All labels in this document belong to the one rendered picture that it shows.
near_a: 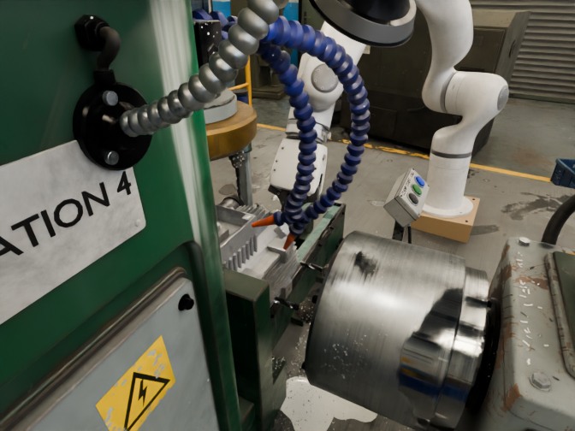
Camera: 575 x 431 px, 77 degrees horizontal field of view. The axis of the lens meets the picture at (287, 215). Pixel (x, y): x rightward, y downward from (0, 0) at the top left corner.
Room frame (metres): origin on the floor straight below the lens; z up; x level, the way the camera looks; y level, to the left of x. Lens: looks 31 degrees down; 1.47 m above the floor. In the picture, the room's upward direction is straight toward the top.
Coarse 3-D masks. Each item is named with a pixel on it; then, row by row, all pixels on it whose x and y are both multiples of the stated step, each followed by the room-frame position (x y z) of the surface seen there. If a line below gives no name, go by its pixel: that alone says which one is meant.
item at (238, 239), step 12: (216, 204) 0.57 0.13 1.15; (216, 216) 0.56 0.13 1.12; (228, 216) 0.55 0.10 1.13; (240, 216) 0.54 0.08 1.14; (252, 216) 0.53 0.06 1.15; (228, 228) 0.53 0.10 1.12; (240, 228) 0.49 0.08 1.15; (252, 228) 0.52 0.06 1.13; (228, 240) 0.46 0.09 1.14; (240, 240) 0.48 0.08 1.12; (252, 240) 0.51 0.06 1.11; (228, 252) 0.45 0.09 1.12; (240, 252) 0.48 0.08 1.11; (252, 252) 0.51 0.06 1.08; (228, 264) 0.45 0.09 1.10; (240, 264) 0.47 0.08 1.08
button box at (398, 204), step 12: (396, 180) 0.86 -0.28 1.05; (408, 180) 0.79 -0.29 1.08; (396, 192) 0.74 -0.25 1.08; (408, 192) 0.74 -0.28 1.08; (384, 204) 0.73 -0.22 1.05; (396, 204) 0.71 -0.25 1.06; (408, 204) 0.70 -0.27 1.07; (420, 204) 0.74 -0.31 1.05; (396, 216) 0.71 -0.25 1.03; (408, 216) 0.70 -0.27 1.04
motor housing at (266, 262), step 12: (264, 216) 0.60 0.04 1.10; (264, 228) 0.58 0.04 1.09; (264, 240) 0.55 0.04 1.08; (264, 252) 0.53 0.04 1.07; (252, 264) 0.49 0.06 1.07; (264, 264) 0.50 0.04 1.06; (276, 264) 0.51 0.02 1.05; (288, 264) 0.55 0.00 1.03; (276, 276) 0.50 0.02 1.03; (288, 276) 0.54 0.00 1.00; (276, 288) 0.50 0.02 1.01
